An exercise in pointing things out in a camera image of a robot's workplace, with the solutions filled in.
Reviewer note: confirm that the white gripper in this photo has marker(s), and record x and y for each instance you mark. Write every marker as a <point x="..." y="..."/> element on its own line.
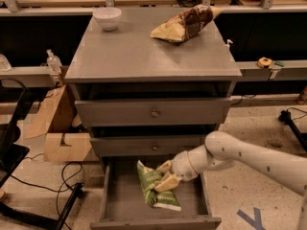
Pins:
<point x="181" y="167"/>

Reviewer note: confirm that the green jalapeno chip bag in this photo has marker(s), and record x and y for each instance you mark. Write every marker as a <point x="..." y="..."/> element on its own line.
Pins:
<point x="149" y="179"/>

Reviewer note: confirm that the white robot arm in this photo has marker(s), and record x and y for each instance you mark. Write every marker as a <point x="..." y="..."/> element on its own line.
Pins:
<point x="220" y="148"/>

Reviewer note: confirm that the grey middle drawer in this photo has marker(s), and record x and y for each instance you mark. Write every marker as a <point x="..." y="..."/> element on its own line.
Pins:
<point x="145" y="145"/>

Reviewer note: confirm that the grey open bottom drawer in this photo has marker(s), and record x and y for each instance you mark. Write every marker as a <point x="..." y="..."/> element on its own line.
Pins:
<point x="124" y="207"/>

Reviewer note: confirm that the grey top drawer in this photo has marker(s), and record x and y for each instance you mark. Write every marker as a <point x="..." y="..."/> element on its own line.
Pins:
<point x="160" y="112"/>

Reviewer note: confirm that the grey drawer cabinet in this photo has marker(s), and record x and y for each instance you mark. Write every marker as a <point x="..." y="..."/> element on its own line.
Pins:
<point x="127" y="64"/>

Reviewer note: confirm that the brown yellow chip bag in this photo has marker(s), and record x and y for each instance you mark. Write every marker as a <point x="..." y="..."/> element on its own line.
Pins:
<point x="186" y="24"/>

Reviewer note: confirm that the cardboard box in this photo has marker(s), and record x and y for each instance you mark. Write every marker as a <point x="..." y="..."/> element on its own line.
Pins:
<point x="63" y="141"/>

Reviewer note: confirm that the black stand leg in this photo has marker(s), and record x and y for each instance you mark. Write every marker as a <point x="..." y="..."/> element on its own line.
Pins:
<point x="285" y="117"/>

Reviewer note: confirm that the small white pump bottle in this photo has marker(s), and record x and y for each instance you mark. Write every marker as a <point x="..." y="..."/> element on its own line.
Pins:
<point x="229" y="43"/>

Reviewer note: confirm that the green small object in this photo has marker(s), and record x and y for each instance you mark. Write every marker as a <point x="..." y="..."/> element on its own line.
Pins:
<point x="278" y="63"/>

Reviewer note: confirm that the clear sanitizer bottle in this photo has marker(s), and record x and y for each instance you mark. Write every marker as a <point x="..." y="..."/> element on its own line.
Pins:
<point x="53" y="62"/>

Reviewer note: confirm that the white bowl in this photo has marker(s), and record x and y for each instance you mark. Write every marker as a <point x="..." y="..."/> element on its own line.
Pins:
<point x="107" y="17"/>

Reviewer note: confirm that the black chair frame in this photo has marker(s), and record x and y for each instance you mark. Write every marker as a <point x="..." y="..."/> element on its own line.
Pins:
<point x="11" y="155"/>

